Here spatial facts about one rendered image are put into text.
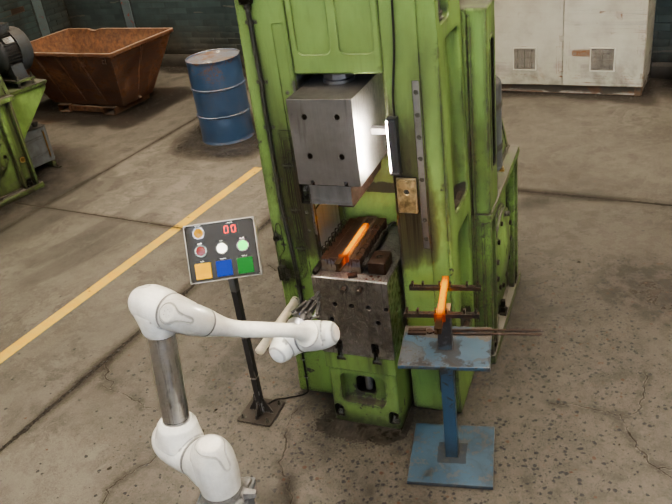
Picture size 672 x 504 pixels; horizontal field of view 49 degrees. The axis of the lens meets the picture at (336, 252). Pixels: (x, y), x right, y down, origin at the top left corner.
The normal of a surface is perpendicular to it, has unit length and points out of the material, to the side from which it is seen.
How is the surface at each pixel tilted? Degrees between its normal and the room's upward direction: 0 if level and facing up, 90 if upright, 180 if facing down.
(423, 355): 0
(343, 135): 90
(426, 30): 90
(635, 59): 90
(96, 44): 68
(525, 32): 90
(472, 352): 0
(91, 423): 0
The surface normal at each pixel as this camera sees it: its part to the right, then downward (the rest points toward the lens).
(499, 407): -0.12, -0.87
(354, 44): -0.35, 0.50
